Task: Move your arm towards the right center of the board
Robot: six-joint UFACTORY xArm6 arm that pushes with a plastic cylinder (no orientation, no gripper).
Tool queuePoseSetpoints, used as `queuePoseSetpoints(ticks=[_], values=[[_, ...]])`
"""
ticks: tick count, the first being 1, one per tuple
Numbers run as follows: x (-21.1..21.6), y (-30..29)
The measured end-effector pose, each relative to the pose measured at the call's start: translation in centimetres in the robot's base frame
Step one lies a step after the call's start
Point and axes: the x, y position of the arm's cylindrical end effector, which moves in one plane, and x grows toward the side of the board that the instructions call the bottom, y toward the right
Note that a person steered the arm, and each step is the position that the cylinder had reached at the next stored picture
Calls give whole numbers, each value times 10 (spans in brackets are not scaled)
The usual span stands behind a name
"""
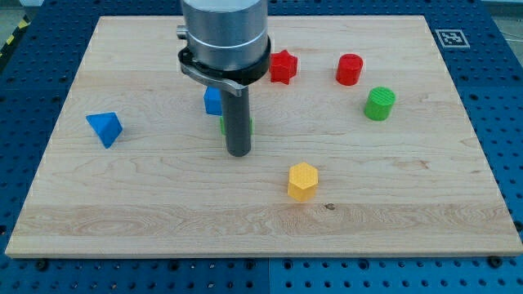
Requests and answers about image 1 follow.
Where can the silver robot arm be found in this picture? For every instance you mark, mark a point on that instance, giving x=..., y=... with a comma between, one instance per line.
x=227, y=35

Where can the light wooden board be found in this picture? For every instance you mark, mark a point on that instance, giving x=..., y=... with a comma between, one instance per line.
x=415, y=184

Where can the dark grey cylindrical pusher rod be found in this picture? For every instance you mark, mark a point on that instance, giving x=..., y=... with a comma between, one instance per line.
x=236, y=122

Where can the green block behind rod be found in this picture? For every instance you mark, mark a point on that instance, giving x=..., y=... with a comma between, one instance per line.
x=223, y=128

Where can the yellow hexagon block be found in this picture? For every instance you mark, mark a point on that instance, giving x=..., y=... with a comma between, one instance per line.
x=303, y=180

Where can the blue cube block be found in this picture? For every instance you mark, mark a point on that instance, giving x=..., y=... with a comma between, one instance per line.
x=212, y=101

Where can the black clamp with metal lever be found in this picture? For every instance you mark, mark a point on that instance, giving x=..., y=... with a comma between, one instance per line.
x=233, y=82

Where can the red star block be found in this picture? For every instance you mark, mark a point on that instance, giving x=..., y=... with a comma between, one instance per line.
x=283, y=67

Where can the red cylinder block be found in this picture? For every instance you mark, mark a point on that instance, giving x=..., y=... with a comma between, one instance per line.
x=348, y=69

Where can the green cylinder block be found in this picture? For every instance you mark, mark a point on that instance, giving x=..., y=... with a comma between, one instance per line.
x=379, y=103

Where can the blue triangular block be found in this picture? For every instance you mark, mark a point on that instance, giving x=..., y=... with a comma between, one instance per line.
x=107, y=127

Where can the white fiducial marker tag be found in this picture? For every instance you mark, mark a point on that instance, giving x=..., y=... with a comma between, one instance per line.
x=452, y=38

